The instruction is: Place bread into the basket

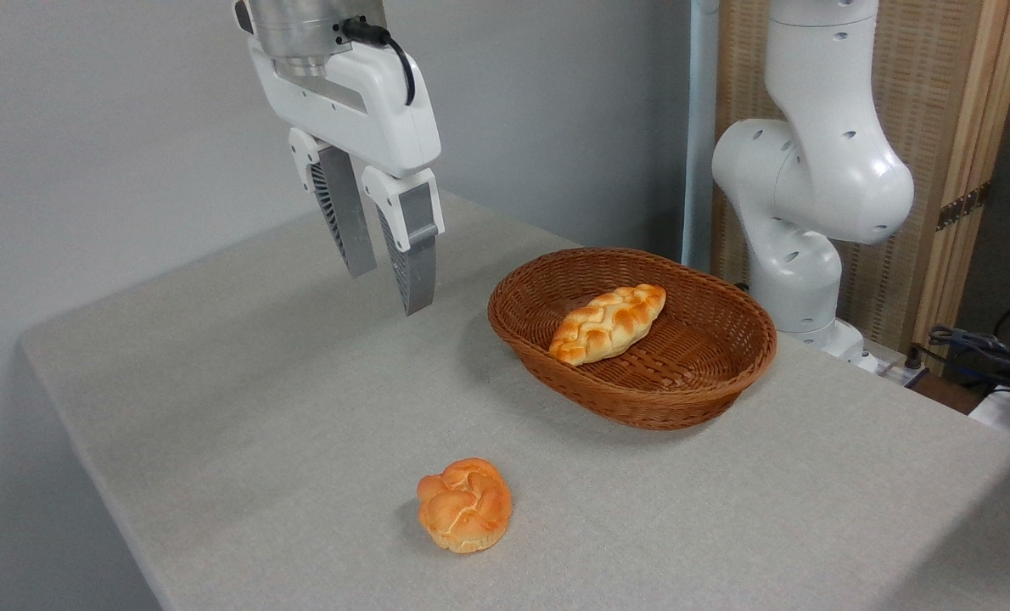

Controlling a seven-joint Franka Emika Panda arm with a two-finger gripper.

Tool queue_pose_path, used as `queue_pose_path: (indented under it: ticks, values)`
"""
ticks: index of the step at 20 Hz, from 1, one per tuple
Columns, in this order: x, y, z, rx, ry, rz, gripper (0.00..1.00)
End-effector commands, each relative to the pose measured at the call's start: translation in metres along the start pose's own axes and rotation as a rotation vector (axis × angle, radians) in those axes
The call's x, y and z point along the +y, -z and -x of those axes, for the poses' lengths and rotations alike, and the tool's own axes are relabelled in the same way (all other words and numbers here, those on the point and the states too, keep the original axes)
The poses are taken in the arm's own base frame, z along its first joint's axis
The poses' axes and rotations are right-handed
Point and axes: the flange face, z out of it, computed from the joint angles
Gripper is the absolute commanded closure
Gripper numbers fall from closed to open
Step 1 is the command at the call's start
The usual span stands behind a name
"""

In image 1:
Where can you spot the white power strip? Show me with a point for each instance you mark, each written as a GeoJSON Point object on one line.
{"type": "Point", "coordinates": [895, 369]}

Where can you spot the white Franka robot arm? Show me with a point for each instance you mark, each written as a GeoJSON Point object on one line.
{"type": "Point", "coordinates": [819, 170]}

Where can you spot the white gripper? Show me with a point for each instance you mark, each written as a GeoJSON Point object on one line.
{"type": "Point", "coordinates": [378, 110]}

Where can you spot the brown oval wicker basket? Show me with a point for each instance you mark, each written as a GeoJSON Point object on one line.
{"type": "Point", "coordinates": [692, 373]}

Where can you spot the round knotted bread roll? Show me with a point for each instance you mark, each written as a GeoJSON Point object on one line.
{"type": "Point", "coordinates": [464, 506]}

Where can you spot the long braided bread loaf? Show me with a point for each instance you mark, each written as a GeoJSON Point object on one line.
{"type": "Point", "coordinates": [608, 324]}

